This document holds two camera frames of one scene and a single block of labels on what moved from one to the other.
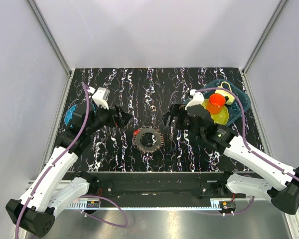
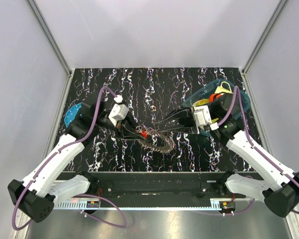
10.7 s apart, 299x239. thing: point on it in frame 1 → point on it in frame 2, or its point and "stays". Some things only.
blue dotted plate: (68, 115) stays
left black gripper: (116, 120) → (123, 128)
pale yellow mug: (230, 97) stays
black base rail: (158, 184) stays
